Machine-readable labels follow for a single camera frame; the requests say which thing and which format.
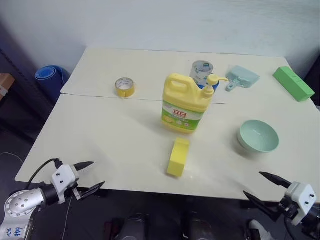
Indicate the yellow sponge block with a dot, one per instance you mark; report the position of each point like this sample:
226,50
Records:
178,158

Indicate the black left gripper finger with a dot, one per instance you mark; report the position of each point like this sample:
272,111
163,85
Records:
93,189
84,165

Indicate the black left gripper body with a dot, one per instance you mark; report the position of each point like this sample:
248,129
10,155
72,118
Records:
78,193

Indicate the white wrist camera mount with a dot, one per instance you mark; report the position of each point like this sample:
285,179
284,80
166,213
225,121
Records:
63,176
302,197

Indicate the mint green bowl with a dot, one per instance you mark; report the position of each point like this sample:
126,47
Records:
257,136

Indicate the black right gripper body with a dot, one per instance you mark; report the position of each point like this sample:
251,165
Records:
287,206

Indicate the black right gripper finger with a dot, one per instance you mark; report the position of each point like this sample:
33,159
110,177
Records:
261,205
275,179

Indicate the yellow detergent bottle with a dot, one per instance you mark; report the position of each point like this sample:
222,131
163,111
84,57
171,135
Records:
183,105

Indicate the clear tape roll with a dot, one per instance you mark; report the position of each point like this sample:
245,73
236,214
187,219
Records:
202,70

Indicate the green rectangular box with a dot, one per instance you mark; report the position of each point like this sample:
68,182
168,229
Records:
292,83

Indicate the brown cardboard box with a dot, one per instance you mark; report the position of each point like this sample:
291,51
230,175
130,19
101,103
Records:
5,85

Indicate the blue rolled foam mat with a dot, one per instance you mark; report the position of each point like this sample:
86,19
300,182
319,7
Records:
48,76

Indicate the light blue dustpan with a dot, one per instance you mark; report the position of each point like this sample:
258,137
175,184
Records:
242,76

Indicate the blue round container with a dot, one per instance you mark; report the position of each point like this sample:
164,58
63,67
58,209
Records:
216,86

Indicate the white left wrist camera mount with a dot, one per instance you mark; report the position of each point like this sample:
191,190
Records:
63,176

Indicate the dark rounded shape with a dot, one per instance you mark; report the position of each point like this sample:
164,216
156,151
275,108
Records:
133,226

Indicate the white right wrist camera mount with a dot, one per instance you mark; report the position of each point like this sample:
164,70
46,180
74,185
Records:
302,197

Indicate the yellow tape roll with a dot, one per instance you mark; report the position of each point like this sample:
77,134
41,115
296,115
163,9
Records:
125,87

